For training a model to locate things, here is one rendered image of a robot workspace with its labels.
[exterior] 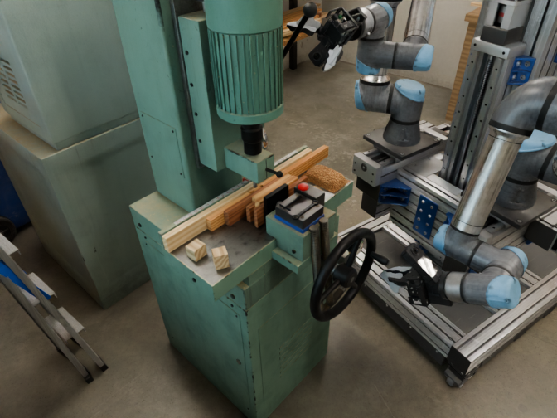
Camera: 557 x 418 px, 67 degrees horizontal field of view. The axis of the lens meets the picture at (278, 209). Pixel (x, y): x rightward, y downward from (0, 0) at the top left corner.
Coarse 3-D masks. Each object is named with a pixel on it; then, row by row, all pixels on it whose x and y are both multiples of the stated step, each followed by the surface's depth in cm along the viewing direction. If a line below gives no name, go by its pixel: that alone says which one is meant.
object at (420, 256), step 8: (408, 248) 110; (416, 248) 110; (408, 256) 109; (416, 256) 109; (424, 256) 110; (416, 264) 108; (424, 264) 109; (432, 264) 110; (424, 272) 108; (432, 272) 108; (440, 272) 109; (432, 280) 108
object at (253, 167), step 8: (232, 144) 123; (240, 144) 123; (232, 152) 121; (240, 152) 120; (264, 152) 120; (232, 160) 123; (240, 160) 120; (248, 160) 117; (256, 160) 116; (264, 160) 117; (272, 160) 120; (232, 168) 125; (240, 168) 122; (248, 168) 119; (256, 168) 116; (264, 168) 119; (272, 168) 121; (248, 176) 121; (256, 176) 118; (264, 176) 120
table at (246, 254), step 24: (336, 192) 133; (192, 240) 117; (216, 240) 116; (240, 240) 116; (264, 240) 116; (336, 240) 123; (168, 264) 117; (192, 264) 109; (240, 264) 109; (288, 264) 114; (216, 288) 105
